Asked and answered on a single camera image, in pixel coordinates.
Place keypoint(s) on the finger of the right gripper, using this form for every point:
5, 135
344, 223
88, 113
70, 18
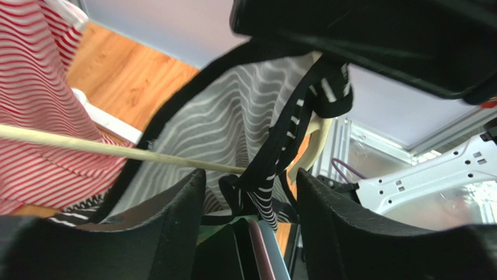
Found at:
445, 48

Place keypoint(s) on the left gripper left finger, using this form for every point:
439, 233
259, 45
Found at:
153, 240

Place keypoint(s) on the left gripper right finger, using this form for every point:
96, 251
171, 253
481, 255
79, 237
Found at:
344, 240

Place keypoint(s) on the cream wooden hanger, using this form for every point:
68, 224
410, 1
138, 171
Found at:
116, 149

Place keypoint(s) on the black white striped tank top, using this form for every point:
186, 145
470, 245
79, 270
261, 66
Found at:
251, 109

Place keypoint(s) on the red white striped tank top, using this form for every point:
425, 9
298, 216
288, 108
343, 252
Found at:
39, 40

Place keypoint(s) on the pink booklets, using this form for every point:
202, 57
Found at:
269, 260

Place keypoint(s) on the aluminium frame rail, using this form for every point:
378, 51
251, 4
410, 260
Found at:
373, 154

